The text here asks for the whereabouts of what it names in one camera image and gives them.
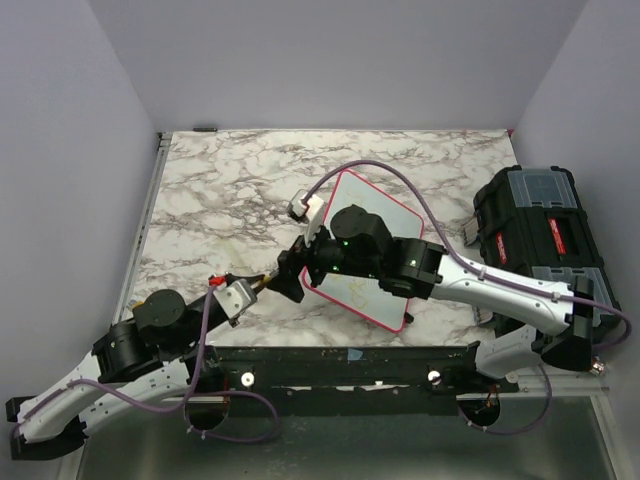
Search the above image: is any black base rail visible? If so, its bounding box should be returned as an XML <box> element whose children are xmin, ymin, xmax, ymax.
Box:
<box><xmin>178</xmin><ymin>344</ymin><xmax>505</xmax><ymax>417</ymax></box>

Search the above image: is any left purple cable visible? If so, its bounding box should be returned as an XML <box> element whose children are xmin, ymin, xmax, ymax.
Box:
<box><xmin>9</xmin><ymin>274</ymin><xmax>281</xmax><ymax>446</ymax></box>

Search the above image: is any aluminium frame profile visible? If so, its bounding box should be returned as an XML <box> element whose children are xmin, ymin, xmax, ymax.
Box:
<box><xmin>54</xmin><ymin>132</ymin><xmax>174</xmax><ymax>480</ymax></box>

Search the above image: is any copper red connector plug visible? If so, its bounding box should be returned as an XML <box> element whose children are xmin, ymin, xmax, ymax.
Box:
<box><xmin>589</xmin><ymin>357</ymin><xmax>606</xmax><ymax>376</ymax></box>

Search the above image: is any pink framed whiteboard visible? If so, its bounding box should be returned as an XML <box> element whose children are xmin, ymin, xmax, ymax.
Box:
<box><xmin>301</xmin><ymin>170</ymin><xmax>425</xmax><ymax>333</ymax></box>

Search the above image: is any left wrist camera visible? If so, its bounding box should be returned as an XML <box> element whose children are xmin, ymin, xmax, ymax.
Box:
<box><xmin>213</xmin><ymin>279</ymin><xmax>257</xmax><ymax>328</ymax></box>

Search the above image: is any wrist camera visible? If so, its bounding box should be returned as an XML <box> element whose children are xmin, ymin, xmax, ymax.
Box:
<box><xmin>287</xmin><ymin>190</ymin><xmax>326</xmax><ymax>247</ymax></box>
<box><xmin>213</xmin><ymin>279</ymin><xmax>257</xmax><ymax>328</ymax></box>

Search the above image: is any purple cable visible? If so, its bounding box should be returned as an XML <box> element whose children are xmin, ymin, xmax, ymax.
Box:
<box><xmin>9</xmin><ymin>274</ymin><xmax>281</xmax><ymax>446</ymax></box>
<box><xmin>299</xmin><ymin>159</ymin><xmax>632</xmax><ymax>436</ymax></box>

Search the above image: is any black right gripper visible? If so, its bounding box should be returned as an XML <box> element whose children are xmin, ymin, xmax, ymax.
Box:
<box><xmin>265</xmin><ymin>214</ymin><xmax>380</xmax><ymax>303</ymax></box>

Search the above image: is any black plastic toolbox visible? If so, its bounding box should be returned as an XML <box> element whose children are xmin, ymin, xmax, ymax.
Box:
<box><xmin>462</xmin><ymin>166</ymin><xmax>620</xmax><ymax>309</ymax></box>

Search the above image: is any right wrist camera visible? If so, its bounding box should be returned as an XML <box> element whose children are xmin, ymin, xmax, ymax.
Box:
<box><xmin>287</xmin><ymin>190</ymin><xmax>326</xmax><ymax>247</ymax></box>

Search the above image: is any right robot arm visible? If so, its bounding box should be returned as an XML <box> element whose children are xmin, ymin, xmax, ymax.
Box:
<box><xmin>267</xmin><ymin>205</ymin><xmax>594</xmax><ymax>392</ymax></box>

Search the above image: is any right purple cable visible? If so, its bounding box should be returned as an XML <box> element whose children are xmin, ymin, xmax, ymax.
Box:
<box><xmin>299</xmin><ymin>159</ymin><xmax>632</xmax><ymax>436</ymax></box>

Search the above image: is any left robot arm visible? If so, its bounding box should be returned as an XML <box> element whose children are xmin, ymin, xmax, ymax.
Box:
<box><xmin>5</xmin><ymin>274</ymin><xmax>270</xmax><ymax>461</ymax></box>

